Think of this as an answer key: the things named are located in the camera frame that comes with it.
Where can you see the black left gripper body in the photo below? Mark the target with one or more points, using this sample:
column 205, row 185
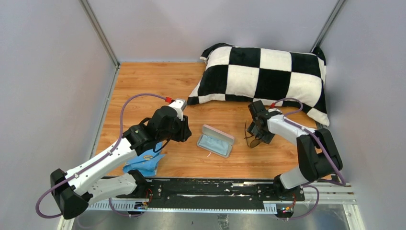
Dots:
column 179, row 128

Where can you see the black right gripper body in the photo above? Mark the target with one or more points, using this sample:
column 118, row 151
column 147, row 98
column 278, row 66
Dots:
column 266, row 137

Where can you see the dark aviator sunglasses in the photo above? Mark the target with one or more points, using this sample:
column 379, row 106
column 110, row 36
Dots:
column 252, row 135

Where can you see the pink glasses case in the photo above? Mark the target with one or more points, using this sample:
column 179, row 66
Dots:
column 216, row 133

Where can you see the light blue cleaning cloth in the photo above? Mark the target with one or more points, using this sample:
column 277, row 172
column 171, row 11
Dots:
column 214, row 144

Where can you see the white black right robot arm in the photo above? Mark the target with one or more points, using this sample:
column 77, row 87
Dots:
column 317, row 153

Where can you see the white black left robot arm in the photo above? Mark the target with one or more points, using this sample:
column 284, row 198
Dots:
column 78, row 188

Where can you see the blue patterned pouch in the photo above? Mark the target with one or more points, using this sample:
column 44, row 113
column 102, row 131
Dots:
column 146, row 163

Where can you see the black white checkered pillow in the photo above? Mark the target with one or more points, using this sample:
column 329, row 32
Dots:
column 249, row 74

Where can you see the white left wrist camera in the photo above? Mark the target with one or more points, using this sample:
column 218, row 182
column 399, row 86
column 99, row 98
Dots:
column 179, row 105

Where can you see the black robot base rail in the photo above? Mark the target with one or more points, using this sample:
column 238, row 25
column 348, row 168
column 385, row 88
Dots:
column 226, row 196

